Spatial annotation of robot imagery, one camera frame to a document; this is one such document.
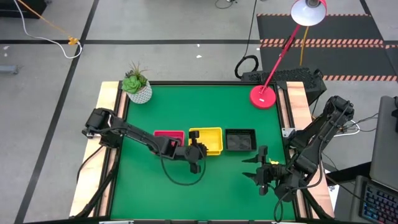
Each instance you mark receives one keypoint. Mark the succulent in white pot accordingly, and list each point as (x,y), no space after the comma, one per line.
(140,95)

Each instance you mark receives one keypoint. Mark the black hazard striped floor mat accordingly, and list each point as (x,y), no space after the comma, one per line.
(342,59)

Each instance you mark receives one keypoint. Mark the grey laptop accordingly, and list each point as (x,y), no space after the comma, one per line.
(385,149)

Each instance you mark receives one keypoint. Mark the red plastic basket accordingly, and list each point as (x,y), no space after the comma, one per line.
(169,134)

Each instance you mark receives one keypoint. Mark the wooden table plank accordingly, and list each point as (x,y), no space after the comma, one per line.
(297,96)
(107,93)

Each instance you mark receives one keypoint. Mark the black perforated case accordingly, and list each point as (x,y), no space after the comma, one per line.
(292,74)

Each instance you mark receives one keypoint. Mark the black plastic basket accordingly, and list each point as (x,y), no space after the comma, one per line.
(241,140)

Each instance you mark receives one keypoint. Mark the red desk lamp white shade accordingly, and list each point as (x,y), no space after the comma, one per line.
(262,97)

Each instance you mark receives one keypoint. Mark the dark floor box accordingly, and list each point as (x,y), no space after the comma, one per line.
(18,9)

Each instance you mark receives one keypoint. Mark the grey floor bracket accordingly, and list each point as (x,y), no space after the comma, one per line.
(7,69)

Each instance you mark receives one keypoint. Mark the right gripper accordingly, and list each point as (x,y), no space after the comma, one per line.
(270,174)

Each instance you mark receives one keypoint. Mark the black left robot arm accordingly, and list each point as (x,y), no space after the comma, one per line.
(140,137)

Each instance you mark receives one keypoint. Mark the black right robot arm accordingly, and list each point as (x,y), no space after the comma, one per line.
(314,143)

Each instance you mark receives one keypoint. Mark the yellow sticker tag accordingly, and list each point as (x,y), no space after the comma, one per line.
(273,161)

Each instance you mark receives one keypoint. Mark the green table mat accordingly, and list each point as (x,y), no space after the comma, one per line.
(140,202)

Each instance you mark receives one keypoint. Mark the backlit keyboard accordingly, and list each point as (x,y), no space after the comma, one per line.
(379,205)

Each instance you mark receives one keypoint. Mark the black aluminium table frame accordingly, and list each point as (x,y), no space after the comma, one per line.
(186,83)

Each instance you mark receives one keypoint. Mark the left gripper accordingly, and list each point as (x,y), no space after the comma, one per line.
(191,154)

